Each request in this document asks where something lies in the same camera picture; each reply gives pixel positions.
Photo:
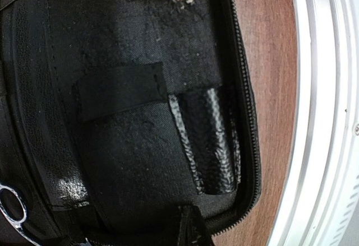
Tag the black zippered tool case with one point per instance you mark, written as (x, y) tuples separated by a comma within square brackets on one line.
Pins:
[(116, 112)]

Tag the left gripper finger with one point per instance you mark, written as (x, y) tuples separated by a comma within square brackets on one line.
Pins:
[(190, 227)]

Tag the silver straight hair scissors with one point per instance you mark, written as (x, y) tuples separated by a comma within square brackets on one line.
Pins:
[(13, 207)]

